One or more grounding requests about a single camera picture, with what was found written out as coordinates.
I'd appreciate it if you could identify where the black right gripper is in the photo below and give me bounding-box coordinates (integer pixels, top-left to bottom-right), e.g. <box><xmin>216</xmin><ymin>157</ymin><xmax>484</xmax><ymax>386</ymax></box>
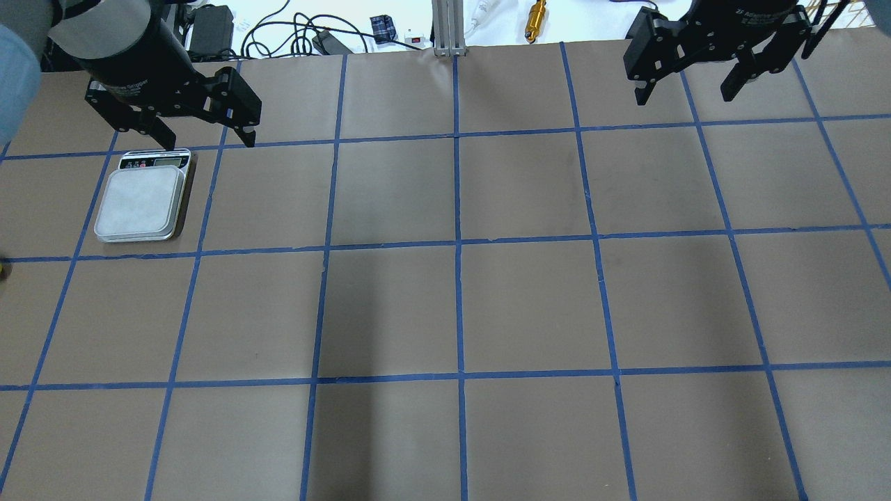
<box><xmin>623</xmin><ymin>1</ymin><xmax>814</xmax><ymax>106</ymax></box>

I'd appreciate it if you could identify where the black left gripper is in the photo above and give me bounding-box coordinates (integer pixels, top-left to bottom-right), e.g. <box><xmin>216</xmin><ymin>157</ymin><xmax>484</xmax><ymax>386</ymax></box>
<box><xmin>51</xmin><ymin>1</ymin><xmax>263</xmax><ymax>151</ymax></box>

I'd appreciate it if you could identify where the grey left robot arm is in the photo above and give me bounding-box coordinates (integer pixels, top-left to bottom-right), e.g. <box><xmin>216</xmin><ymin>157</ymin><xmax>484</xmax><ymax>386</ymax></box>
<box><xmin>1</xmin><ymin>1</ymin><xmax>263</xmax><ymax>151</ymax></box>

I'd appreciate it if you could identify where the silver digital kitchen scale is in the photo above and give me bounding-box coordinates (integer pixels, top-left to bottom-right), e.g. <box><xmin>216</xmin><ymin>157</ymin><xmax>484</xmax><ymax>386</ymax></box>
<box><xmin>93</xmin><ymin>148</ymin><xmax>192</xmax><ymax>244</ymax></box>

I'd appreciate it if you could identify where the black power adapter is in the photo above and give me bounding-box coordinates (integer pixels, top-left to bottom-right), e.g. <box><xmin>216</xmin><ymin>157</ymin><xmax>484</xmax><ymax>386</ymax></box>
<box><xmin>187</xmin><ymin>4</ymin><xmax>235</xmax><ymax>61</ymax></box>

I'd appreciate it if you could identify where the small blue black box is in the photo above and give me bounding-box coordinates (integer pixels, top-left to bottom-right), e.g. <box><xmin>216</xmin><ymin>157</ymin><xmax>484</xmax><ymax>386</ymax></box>
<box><xmin>370</xmin><ymin>14</ymin><xmax>397</xmax><ymax>45</ymax></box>

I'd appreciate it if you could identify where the black cable bundle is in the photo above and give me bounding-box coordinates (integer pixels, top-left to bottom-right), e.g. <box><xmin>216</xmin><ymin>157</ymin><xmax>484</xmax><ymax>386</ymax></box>
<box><xmin>240</xmin><ymin>0</ymin><xmax>370</xmax><ymax>58</ymax></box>

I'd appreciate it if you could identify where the white red switch plug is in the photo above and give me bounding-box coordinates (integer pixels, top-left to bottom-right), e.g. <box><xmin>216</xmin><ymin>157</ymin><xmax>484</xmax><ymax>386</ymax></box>
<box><xmin>403</xmin><ymin>29</ymin><xmax>427</xmax><ymax>48</ymax></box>

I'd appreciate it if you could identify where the aluminium frame post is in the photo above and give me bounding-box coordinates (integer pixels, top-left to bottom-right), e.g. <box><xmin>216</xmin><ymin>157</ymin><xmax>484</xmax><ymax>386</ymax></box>
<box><xmin>430</xmin><ymin>0</ymin><xmax>467</xmax><ymax>58</ymax></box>

